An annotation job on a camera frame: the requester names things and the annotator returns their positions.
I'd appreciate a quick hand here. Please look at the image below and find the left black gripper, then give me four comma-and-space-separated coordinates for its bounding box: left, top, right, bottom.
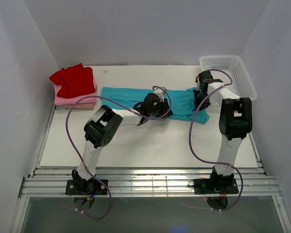
148, 99, 174, 118

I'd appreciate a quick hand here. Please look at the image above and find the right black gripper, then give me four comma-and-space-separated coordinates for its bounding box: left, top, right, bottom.
193, 89, 211, 111

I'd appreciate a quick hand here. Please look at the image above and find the teal t shirt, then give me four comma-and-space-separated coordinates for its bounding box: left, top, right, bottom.
92, 86, 209, 127

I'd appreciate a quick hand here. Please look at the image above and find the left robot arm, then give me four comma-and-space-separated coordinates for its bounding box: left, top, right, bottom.
72, 91, 173, 194

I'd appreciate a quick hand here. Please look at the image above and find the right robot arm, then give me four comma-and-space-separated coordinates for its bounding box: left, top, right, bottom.
193, 70, 252, 194

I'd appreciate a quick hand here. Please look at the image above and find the white plastic basket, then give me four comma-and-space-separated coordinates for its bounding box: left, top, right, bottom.
199, 55, 257, 100

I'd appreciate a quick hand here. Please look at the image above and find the beige folded t shirt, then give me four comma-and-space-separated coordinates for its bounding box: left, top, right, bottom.
55, 102, 96, 110

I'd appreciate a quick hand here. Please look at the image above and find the red folded t shirt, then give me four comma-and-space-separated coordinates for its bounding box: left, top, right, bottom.
49, 64, 96, 99

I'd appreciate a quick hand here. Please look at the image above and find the pink folded t shirt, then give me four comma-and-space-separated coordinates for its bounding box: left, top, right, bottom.
54, 84, 97, 105

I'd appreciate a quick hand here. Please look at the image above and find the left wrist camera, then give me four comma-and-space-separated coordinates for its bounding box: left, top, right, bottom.
152, 86, 166, 101

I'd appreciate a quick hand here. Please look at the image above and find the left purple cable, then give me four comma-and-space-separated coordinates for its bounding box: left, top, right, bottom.
65, 85, 173, 220

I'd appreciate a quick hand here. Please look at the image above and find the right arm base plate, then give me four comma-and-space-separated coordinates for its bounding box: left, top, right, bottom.
188, 179, 239, 194

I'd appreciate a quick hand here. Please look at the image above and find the aluminium frame rail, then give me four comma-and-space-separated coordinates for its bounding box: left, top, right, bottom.
9, 104, 291, 233

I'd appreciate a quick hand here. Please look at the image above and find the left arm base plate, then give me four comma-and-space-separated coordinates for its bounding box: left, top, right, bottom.
65, 180, 108, 196

